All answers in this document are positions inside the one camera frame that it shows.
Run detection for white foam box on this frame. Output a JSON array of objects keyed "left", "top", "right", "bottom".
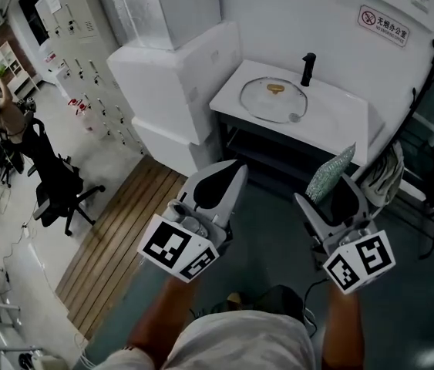
[
  {"left": 106, "top": 21, "right": 241, "bottom": 146},
  {"left": 131, "top": 116, "right": 225, "bottom": 177}
]

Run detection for black office chair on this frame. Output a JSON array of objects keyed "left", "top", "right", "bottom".
[{"left": 27, "top": 118, "right": 106, "bottom": 237}]

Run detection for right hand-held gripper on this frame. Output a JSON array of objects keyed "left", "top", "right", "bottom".
[{"left": 292, "top": 174, "right": 397, "bottom": 295}]

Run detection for white locker cabinet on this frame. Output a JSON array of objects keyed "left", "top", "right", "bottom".
[{"left": 34, "top": 0, "right": 146, "bottom": 156}]

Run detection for pale hanging towel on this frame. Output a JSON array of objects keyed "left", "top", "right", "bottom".
[{"left": 361, "top": 140, "right": 405, "bottom": 207}]

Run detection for person's right forearm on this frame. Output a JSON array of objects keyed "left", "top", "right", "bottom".
[{"left": 322, "top": 283, "right": 366, "bottom": 370}]

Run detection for wooden slat platform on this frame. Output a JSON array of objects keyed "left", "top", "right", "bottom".
[{"left": 54, "top": 154, "right": 189, "bottom": 341}]

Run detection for person's white shirt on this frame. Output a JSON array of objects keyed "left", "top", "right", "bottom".
[{"left": 96, "top": 309, "right": 318, "bottom": 370}]

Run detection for green scrubbing sponge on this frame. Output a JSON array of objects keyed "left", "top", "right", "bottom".
[{"left": 304, "top": 143, "right": 356, "bottom": 204}]

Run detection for dark sink cabinet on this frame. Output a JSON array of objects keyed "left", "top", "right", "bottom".
[{"left": 216, "top": 110, "right": 360, "bottom": 204}]

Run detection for black faucet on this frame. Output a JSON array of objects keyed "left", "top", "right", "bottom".
[{"left": 300, "top": 52, "right": 317, "bottom": 88}]

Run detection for white open shelf unit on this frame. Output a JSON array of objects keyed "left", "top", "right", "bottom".
[{"left": 0, "top": 40, "right": 42, "bottom": 96}]

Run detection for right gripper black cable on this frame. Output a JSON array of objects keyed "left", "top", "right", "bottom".
[{"left": 303, "top": 277, "right": 331, "bottom": 338}]

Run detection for no smoking wall sign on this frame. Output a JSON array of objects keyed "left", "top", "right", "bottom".
[{"left": 357, "top": 5, "right": 411, "bottom": 48}]

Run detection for white sink basin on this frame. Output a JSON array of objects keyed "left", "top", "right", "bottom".
[{"left": 209, "top": 59, "right": 385, "bottom": 169}]

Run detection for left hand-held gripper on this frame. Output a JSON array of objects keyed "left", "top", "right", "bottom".
[{"left": 137, "top": 159, "right": 249, "bottom": 283}]

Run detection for person's black trousers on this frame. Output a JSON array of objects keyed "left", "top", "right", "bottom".
[{"left": 197, "top": 285, "right": 306, "bottom": 323}]

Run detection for person's left forearm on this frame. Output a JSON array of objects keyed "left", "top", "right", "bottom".
[{"left": 127, "top": 274, "right": 202, "bottom": 362}]

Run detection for black metal rack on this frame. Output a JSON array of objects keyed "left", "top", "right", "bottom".
[{"left": 393, "top": 12, "right": 434, "bottom": 261}]

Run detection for person's left shoe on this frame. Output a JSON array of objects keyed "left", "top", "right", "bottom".
[{"left": 226, "top": 291, "right": 249, "bottom": 308}]

